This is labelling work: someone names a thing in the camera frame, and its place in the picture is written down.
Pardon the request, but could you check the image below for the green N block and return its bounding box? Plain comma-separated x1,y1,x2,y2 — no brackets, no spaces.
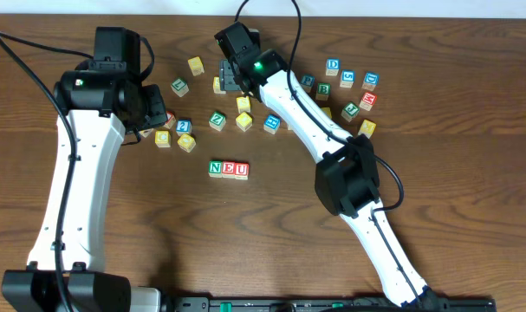
208,160,223,178

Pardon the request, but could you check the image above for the red E block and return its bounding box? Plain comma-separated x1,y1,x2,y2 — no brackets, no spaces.
222,161,236,179

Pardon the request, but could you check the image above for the red U block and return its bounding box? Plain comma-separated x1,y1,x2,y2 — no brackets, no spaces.
234,162,250,180

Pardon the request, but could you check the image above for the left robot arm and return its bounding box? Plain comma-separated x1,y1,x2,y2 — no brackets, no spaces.
2,27,173,312

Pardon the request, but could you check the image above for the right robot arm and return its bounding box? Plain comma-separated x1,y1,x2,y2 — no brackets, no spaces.
215,21,444,311

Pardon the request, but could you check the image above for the yellow S block left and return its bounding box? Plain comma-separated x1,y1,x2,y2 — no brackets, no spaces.
212,76,226,94

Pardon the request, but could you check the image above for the yellow s block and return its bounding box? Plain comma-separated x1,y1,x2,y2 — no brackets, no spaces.
212,76,226,94
237,96,251,114

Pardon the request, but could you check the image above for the red A block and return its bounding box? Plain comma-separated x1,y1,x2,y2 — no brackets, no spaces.
164,111,176,129

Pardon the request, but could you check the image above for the yellow K block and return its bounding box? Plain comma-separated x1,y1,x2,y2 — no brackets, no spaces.
140,128,153,138

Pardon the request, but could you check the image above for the yellow C block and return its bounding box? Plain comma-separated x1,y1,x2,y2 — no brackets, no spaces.
155,130,172,148

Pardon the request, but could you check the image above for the yellow S block centre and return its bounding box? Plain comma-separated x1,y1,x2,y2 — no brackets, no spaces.
237,96,251,114

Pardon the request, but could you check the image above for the blue 2 block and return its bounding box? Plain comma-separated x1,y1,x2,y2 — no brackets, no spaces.
176,119,192,136

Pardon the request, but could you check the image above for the yellow block top left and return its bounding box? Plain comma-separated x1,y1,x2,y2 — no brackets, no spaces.
187,56,205,76

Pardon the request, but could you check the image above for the green 7 block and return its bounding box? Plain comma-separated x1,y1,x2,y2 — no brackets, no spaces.
171,78,189,97

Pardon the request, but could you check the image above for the yellow Q block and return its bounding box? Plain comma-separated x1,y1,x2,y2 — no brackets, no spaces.
177,133,197,153

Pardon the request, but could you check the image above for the green Z block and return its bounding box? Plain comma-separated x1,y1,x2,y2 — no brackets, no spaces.
209,112,226,132

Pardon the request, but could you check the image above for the yellow O block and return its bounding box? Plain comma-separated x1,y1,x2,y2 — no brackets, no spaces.
236,112,253,132

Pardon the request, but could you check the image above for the blue H block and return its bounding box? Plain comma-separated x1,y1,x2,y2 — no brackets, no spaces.
263,114,281,134

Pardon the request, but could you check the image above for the blue P block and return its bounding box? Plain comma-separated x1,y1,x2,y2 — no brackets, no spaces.
300,75,315,94

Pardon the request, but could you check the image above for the green B block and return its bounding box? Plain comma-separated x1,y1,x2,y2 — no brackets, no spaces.
315,83,331,101

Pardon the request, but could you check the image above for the yellow block right centre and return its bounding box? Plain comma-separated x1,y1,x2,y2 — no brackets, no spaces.
321,107,333,120

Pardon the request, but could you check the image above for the blue D block top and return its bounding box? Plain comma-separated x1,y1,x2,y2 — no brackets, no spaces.
326,58,341,76

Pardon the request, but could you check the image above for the blue d block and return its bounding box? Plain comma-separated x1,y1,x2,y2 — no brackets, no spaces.
361,72,380,91
326,58,341,76

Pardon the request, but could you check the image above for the blue 5 block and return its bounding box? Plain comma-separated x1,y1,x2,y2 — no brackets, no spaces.
340,70,355,88

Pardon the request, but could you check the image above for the green J block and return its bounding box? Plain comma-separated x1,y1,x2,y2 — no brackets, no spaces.
341,101,360,122

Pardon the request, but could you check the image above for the red M block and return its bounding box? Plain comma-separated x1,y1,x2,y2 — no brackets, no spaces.
359,92,378,111

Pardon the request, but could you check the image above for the blue D block right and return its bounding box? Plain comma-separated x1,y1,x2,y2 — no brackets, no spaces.
361,72,380,91

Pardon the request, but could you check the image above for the yellow M block right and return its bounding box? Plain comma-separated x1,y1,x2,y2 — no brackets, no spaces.
358,120,376,139

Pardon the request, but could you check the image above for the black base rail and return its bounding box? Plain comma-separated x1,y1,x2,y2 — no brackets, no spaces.
159,296,497,312

